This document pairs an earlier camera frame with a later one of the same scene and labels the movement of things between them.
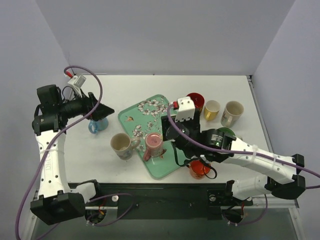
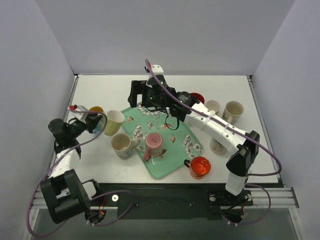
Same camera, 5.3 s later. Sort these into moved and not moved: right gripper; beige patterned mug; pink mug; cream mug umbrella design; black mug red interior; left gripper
Moved: right gripper; left gripper
Not moved: beige patterned mug; cream mug umbrella design; pink mug; black mug red interior
